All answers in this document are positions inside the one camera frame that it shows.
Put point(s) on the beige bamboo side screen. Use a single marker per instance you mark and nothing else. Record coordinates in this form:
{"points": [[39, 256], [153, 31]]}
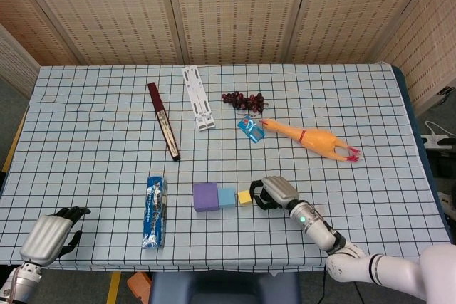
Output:
{"points": [[424, 51]]}

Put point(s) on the white power strip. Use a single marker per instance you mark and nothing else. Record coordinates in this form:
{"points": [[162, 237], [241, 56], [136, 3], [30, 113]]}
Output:
{"points": [[436, 140]]}

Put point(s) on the yellow rubber chicken toy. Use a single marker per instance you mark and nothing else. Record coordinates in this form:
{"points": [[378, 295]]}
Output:
{"points": [[313, 140]]}

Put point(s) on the large purple foam cube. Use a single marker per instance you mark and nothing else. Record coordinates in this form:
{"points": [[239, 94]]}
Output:
{"points": [[205, 197]]}

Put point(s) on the small blue packet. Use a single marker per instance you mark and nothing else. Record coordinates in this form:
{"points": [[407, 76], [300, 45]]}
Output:
{"points": [[251, 129]]}

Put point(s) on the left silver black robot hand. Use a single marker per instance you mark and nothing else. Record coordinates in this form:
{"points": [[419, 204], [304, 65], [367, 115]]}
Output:
{"points": [[46, 238]]}

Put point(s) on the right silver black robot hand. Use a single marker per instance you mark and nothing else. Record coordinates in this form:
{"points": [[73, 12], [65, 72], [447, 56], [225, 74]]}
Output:
{"points": [[279, 190]]}

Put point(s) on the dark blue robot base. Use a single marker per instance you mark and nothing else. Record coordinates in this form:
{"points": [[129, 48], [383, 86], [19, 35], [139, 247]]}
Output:
{"points": [[221, 288]]}

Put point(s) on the small yellow foam cube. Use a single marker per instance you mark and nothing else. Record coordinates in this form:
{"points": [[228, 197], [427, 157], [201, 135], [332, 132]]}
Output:
{"points": [[245, 198]]}

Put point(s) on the long blue snack box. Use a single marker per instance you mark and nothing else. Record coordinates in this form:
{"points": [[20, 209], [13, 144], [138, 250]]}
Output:
{"points": [[155, 211]]}

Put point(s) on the dark red grape bunch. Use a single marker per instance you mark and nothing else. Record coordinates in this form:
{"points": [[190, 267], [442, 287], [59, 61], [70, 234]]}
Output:
{"points": [[242, 101]]}

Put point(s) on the light blue checkered tablecloth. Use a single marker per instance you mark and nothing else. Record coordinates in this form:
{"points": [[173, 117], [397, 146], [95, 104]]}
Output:
{"points": [[89, 147]]}

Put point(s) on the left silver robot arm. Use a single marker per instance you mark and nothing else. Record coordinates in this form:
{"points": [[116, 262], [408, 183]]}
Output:
{"points": [[21, 281]]}

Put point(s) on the long dark red box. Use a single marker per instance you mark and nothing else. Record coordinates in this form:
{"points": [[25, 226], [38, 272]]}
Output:
{"points": [[163, 119]]}

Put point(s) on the beige bamboo folding screen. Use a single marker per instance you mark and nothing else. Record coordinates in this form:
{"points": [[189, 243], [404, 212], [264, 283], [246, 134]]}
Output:
{"points": [[231, 12]]}

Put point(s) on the light blue cube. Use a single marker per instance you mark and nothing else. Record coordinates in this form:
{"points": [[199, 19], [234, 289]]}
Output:
{"points": [[227, 198]]}

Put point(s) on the white folding stand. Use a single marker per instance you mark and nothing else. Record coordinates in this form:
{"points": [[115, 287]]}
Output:
{"points": [[197, 99]]}

